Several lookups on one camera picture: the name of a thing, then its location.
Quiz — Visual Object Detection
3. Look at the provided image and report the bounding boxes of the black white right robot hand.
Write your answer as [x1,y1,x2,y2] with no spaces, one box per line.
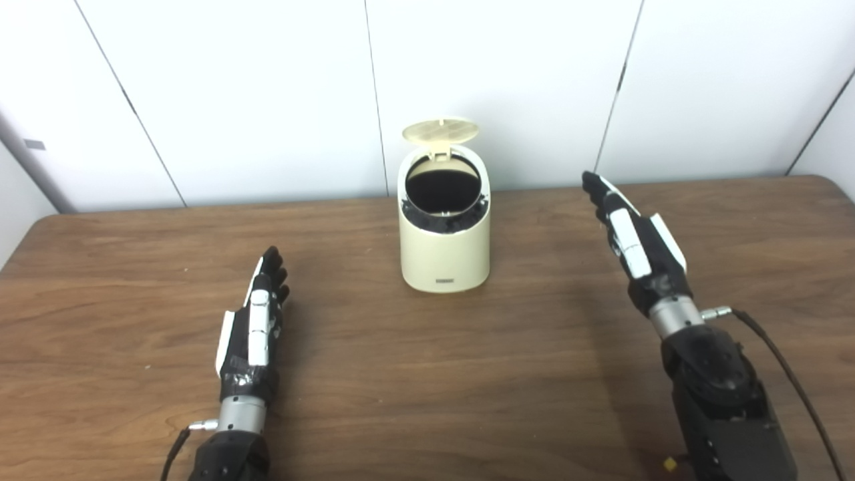
[581,171,693,318]

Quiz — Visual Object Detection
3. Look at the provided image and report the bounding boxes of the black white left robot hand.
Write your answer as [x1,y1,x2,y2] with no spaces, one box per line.
[214,246,291,405]

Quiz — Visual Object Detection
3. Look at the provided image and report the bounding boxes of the cream-colored lidded bin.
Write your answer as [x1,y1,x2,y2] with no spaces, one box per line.
[397,118,492,293]

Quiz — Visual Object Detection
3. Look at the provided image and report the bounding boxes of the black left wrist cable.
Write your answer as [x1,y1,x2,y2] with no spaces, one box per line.
[160,419,220,481]

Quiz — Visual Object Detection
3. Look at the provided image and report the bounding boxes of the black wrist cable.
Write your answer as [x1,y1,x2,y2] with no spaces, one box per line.
[700,306,848,481]
[160,419,220,481]

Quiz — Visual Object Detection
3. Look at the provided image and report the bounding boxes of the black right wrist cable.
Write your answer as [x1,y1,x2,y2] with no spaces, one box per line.
[700,306,848,481]

